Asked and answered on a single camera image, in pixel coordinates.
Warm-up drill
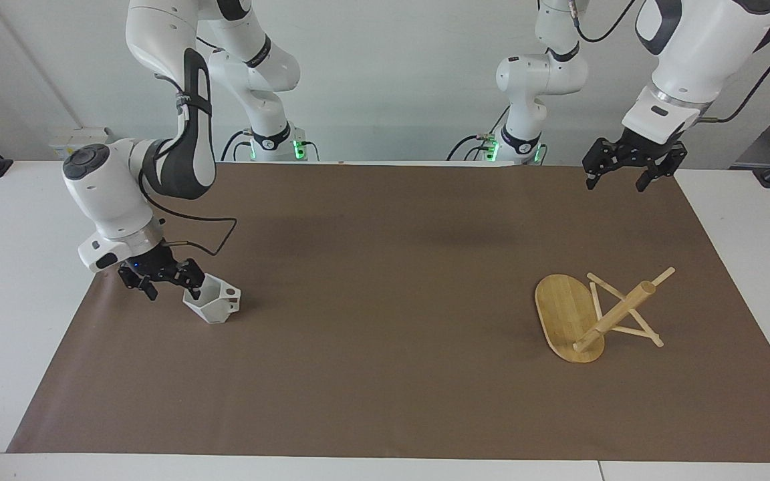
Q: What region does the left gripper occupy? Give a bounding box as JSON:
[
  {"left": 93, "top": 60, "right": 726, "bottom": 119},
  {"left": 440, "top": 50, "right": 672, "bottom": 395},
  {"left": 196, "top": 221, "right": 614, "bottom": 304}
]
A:
[{"left": 582, "top": 130, "right": 688, "bottom": 194}]

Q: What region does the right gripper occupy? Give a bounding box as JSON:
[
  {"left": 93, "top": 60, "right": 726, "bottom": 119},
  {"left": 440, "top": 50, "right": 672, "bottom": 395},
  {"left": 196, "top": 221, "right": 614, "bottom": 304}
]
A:
[{"left": 118, "top": 242, "right": 207, "bottom": 301}]

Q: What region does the white faceted cup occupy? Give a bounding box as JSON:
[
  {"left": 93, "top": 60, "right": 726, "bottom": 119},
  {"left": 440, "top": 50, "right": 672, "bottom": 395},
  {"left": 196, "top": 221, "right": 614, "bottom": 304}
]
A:
[{"left": 182, "top": 275, "right": 242, "bottom": 325}]

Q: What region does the wooden cup rack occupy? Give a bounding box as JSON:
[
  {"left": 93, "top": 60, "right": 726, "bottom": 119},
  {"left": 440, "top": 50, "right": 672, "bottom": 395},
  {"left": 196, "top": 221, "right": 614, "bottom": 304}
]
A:
[{"left": 534, "top": 267, "right": 677, "bottom": 365}]

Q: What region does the white box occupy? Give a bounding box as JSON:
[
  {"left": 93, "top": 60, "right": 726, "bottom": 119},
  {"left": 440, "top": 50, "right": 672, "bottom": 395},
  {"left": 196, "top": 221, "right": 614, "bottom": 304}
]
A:
[{"left": 49, "top": 126, "right": 116, "bottom": 160}]

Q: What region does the black cable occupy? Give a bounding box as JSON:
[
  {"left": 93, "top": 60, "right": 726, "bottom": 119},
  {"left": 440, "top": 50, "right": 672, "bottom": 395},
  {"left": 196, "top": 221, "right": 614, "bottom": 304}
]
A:
[
  {"left": 136, "top": 190, "right": 239, "bottom": 258},
  {"left": 571, "top": 0, "right": 638, "bottom": 44},
  {"left": 221, "top": 130, "right": 253, "bottom": 163},
  {"left": 698, "top": 20, "right": 770, "bottom": 126},
  {"left": 446, "top": 134, "right": 494, "bottom": 162}
]

